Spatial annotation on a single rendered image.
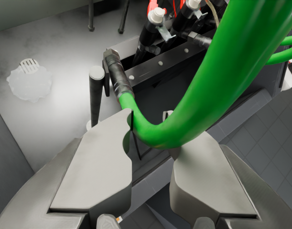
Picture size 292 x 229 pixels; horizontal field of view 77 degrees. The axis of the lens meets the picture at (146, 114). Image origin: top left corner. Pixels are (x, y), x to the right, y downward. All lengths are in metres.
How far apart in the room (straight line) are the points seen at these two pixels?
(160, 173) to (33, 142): 0.31
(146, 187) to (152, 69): 0.25
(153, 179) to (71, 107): 0.28
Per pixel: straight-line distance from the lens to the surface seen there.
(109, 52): 0.25
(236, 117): 0.53
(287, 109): 2.34
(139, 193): 0.40
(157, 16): 0.31
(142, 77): 0.40
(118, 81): 0.19
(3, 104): 0.56
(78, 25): 0.63
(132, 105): 0.16
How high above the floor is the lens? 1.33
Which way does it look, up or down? 69 degrees down
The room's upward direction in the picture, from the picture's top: 49 degrees clockwise
